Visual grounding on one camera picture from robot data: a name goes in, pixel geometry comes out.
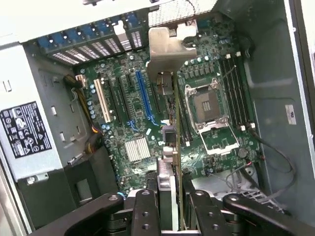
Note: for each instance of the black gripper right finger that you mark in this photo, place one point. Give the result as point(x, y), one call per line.
point(206, 216)

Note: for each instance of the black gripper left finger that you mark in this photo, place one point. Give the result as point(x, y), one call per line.
point(145, 214)

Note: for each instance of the grey perforated drive cage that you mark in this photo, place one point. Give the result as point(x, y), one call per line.
point(261, 199)

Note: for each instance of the silver chipset heatsink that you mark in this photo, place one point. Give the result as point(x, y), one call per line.
point(137, 150)

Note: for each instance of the coin cell battery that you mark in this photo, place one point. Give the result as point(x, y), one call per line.
point(242, 152)

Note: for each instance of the metal socket cover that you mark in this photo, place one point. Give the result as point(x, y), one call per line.
point(219, 140)

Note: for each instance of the green motherboard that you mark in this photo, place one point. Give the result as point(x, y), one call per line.
point(118, 132)

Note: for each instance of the black plastic cover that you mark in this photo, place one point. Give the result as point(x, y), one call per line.
point(49, 196)

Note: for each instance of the CPU socket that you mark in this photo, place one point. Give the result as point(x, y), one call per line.
point(205, 105)

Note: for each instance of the black expansion slot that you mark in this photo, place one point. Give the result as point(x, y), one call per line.
point(112, 100)

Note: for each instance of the blue expansion slot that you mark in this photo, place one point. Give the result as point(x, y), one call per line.
point(144, 96)

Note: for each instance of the white expansion slot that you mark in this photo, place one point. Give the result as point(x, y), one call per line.
point(102, 103)

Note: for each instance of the black RAM slot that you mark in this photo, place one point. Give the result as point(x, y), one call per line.
point(246, 93)
point(231, 93)

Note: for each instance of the open black PC case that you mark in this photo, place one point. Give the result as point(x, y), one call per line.
point(270, 98)

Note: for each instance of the locking lever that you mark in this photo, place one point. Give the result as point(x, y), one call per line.
point(229, 73)

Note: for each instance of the grey power supply unit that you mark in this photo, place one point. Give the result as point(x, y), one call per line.
point(37, 86)

